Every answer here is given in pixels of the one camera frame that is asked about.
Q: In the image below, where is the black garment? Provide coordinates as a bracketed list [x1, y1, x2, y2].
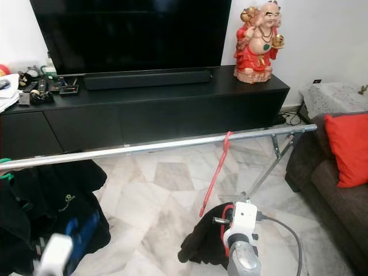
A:
[178, 201, 236, 270]

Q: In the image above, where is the blue plastic hanger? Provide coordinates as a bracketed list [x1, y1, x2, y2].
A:
[63, 211, 99, 274]

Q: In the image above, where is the side table with grey cloth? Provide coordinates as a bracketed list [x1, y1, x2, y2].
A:
[299, 82, 368, 120]

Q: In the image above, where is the red laughing Buddha statue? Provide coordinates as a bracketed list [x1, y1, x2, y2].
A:
[234, 0, 285, 85]

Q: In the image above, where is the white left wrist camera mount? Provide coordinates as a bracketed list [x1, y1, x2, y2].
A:
[34, 233, 74, 276]

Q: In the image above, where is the black flat television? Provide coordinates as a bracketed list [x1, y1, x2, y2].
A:
[30, 0, 232, 75]

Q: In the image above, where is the red plastic hanger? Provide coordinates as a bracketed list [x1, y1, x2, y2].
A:
[199, 131, 232, 218]

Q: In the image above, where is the black soundbar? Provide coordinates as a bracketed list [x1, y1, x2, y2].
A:
[83, 69, 212, 91]

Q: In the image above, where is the white paper stack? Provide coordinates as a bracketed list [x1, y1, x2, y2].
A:
[0, 73, 22, 113]

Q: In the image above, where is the black TV console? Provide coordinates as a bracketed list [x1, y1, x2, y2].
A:
[0, 65, 290, 162]

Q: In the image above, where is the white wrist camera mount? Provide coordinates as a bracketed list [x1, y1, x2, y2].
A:
[223, 201, 259, 248]
[34, 233, 74, 276]

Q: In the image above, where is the green plastic hanger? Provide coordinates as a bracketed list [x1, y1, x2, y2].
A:
[0, 158, 13, 182]

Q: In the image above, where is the dark brown sofa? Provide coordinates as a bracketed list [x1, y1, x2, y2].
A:
[285, 112, 368, 259]

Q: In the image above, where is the silver metal clothes rack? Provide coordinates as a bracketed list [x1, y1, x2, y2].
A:
[0, 124, 318, 203]

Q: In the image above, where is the red cushion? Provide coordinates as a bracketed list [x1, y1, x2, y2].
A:
[324, 113, 368, 189]

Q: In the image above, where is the black polo shirt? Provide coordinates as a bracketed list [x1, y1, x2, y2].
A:
[0, 160, 111, 276]

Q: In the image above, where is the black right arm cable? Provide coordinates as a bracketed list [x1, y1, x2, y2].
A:
[258, 213, 304, 276]

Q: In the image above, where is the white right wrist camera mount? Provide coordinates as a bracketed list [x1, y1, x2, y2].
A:
[223, 201, 259, 248]

